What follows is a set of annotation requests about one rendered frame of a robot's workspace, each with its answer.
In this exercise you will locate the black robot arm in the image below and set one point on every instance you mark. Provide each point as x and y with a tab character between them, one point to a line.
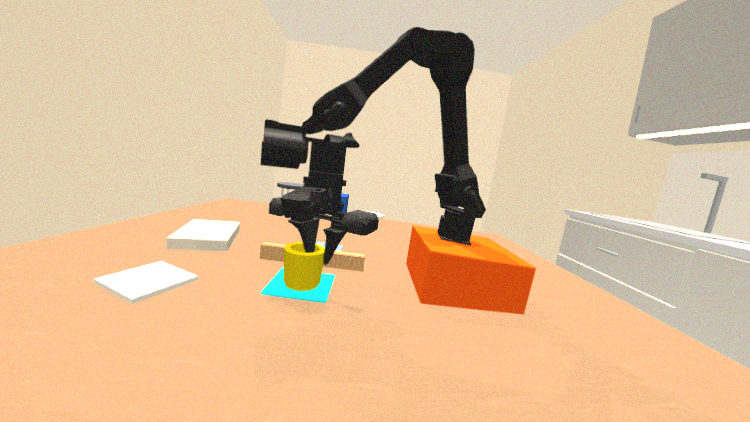
450	58

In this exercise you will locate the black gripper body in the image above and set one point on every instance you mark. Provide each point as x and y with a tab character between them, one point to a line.
356	222

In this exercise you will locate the white flat rectangular pad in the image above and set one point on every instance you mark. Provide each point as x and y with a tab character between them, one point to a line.
143	282

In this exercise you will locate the white flat block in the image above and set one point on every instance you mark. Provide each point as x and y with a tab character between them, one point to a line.
204	235

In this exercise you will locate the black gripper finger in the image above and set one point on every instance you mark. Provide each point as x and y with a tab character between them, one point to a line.
333	238
308	233

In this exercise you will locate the yellow cup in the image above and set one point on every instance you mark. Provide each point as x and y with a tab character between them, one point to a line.
302	271

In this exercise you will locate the tan wooden flat bar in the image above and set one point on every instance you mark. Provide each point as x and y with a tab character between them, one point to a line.
339	260

